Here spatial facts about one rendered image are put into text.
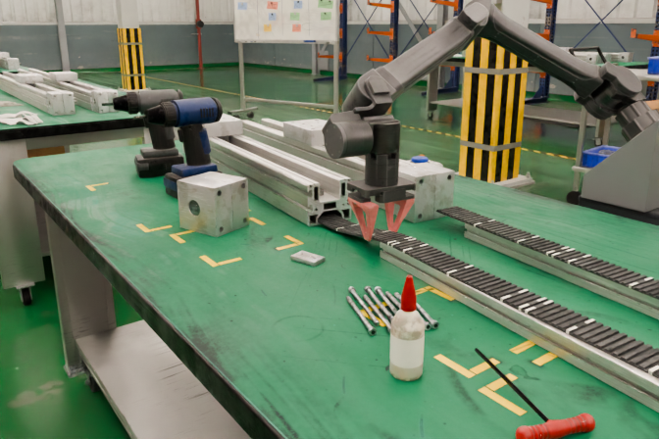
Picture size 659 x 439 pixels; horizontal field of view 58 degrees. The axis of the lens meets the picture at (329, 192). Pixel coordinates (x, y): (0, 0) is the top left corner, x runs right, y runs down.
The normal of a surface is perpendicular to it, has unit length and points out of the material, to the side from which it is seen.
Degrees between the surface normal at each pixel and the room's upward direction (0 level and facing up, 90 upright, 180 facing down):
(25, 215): 90
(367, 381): 0
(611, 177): 90
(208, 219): 90
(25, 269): 90
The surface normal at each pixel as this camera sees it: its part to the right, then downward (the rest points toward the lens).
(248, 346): 0.00, -0.96
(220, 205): 0.82, 0.15
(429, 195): 0.51, 0.23
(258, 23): -0.56, 0.22
